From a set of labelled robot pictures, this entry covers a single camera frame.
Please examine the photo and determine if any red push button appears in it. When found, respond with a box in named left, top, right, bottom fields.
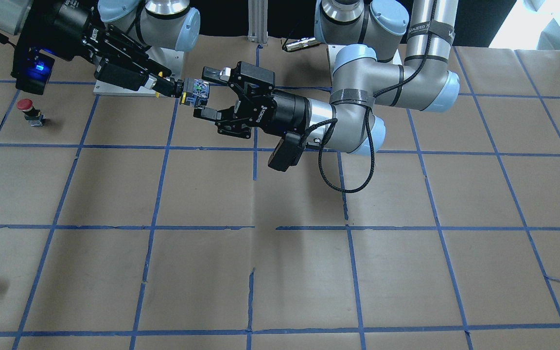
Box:
left=16, top=98, right=45, bottom=127

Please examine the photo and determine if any yellow push button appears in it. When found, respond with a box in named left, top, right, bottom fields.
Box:
left=176, top=78, right=210, bottom=109

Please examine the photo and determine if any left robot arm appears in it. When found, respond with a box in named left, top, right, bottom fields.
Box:
left=193, top=0, right=460, bottom=157

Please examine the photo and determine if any aluminium frame post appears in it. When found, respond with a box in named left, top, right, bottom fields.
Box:
left=247, top=0, right=268, bottom=47

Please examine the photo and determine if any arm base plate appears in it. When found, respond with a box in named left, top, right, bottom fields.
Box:
left=93, top=46, right=185, bottom=97
left=328, top=45, right=402, bottom=88

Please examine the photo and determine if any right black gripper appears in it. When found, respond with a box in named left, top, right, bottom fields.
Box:
left=22, top=2, right=183, bottom=99

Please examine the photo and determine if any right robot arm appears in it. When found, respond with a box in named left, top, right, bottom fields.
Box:
left=0, top=0, right=200, bottom=97

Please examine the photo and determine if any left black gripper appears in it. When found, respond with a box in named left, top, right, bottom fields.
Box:
left=193, top=61, right=311, bottom=138

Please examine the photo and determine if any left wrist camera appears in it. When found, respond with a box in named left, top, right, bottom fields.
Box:
left=267, top=132, right=305, bottom=172

